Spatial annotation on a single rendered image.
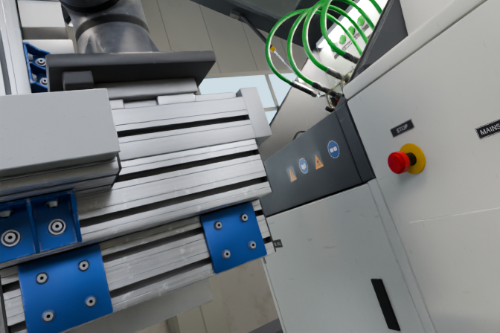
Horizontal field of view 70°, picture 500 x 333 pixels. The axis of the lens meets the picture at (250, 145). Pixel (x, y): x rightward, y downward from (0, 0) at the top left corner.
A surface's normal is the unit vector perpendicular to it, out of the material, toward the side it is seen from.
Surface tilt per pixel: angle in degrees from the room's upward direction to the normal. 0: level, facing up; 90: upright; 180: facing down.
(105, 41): 72
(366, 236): 90
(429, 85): 90
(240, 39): 90
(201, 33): 90
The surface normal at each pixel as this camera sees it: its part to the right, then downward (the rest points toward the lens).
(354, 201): -0.89, 0.19
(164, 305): 0.44, -0.33
